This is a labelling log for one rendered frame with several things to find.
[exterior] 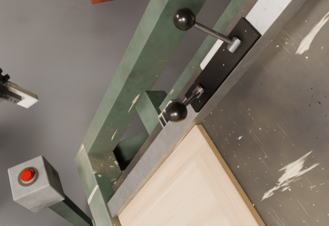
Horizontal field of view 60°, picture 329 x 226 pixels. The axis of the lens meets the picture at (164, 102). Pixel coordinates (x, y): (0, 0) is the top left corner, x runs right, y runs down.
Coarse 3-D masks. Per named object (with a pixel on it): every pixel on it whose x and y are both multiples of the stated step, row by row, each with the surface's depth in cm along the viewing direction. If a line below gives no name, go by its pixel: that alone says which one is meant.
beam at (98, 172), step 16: (80, 160) 107; (96, 160) 103; (112, 160) 106; (80, 176) 108; (96, 176) 99; (112, 176) 101; (96, 192) 97; (112, 192) 97; (96, 208) 98; (96, 224) 98; (112, 224) 90
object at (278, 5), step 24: (264, 0) 47; (288, 0) 44; (264, 24) 47; (264, 48) 51; (240, 72) 54; (216, 96) 57; (192, 120) 61; (168, 144) 67; (144, 168) 76; (120, 192) 86
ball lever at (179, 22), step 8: (184, 8) 46; (176, 16) 46; (184, 16) 45; (192, 16) 46; (176, 24) 46; (184, 24) 46; (192, 24) 46; (200, 24) 48; (208, 32) 48; (216, 32) 48; (224, 40) 49; (232, 40) 49; (240, 40) 49; (232, 48) 50
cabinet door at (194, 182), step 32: (192, 128) 64; (192, 160) 64; (160, 192) 74; (192, 192) 65; (224, 192) 57; (128, 224) 87; (160, 224) 75; (192, 224) 66; (224, 224) 58; (256, 224) 52
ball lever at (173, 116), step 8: (200, 88) 56; (192, 96) 54; (200, 96) 57; (168, 104) 49; (176, 104) 48; (184, 104) 49; (168, 112) 48; (176, 112) 47; (184, 112) 48; (176, 120) 48
